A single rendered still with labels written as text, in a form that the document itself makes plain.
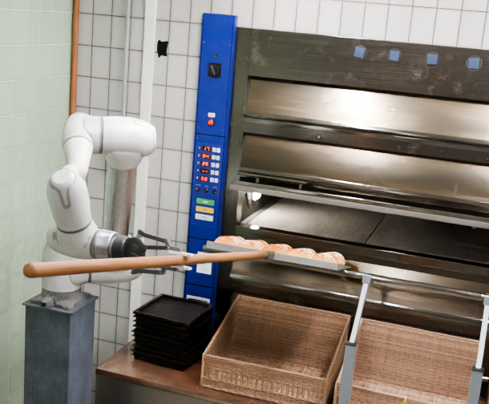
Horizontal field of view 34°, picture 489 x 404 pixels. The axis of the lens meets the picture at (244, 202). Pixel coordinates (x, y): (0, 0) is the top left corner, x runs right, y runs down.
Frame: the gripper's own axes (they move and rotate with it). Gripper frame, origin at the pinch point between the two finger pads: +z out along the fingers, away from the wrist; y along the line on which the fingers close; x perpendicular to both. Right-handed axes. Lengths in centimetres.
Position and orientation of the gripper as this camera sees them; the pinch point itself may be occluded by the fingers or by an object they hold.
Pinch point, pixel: (179, 260)
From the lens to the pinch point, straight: 228.7
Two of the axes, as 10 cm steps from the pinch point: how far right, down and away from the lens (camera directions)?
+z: 9.4, 1.6, -2.9
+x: -2.9, -0.4, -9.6
